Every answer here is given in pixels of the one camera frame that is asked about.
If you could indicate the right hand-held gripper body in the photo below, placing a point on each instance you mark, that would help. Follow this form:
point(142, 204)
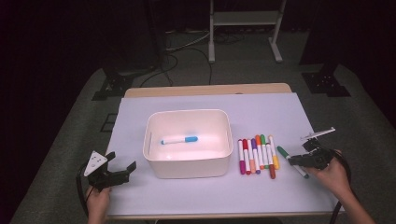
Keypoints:
point(320, 158)

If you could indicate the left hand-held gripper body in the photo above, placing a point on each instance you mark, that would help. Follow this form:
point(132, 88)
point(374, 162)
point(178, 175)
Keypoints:
point(93, 161)

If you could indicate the dark green marker pen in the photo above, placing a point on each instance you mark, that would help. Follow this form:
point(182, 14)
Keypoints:
point(282, 151)

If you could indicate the yellow marker pen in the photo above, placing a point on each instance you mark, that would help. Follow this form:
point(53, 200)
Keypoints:
point(275, 161)

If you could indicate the brown marker pen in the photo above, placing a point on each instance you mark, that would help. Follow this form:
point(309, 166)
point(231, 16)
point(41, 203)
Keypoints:
point(272, 172)

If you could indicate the light green marker pen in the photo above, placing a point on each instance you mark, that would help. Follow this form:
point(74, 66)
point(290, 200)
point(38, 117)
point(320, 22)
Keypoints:
point(263, 139)

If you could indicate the orange marker pen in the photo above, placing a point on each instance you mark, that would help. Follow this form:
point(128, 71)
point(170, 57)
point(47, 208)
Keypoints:
point(258, 140)

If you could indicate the peach marker pen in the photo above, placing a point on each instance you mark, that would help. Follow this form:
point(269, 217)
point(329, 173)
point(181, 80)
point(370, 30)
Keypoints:
point(252, 166)

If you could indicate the white plastic storage bin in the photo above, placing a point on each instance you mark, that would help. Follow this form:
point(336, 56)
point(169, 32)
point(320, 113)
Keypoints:
point(186, 169)

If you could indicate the light blue marker pen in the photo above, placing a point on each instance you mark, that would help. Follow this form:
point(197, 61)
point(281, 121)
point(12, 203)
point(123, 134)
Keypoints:
point(191, 139)

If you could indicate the person's right hand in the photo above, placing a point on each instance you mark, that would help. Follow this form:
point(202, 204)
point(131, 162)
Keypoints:
point(337, 177)

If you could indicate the person's left hand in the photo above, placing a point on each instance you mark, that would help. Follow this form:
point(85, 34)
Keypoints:
point(97, 203)

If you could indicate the red marker pen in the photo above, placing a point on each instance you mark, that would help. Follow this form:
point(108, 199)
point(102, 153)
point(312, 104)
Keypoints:
point(245, 144)

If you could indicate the magenta marker pen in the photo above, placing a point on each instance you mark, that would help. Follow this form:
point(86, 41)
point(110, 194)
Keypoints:
point(242, 166)

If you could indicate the pale lavender table mat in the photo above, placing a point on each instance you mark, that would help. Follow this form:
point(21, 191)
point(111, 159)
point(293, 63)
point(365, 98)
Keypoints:
point(186, 199)

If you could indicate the black stand base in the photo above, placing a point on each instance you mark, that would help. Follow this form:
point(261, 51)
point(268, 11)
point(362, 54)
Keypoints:
point(113, 84)
point(325, 82)

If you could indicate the light wooden table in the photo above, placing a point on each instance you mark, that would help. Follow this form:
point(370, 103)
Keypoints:
point(205, 90)

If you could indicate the white metal stand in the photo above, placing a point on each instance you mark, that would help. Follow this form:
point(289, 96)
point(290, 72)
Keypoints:
point(246, 18)

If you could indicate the black floor hatch frame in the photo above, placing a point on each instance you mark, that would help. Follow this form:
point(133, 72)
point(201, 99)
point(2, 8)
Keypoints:
point(109, 123)

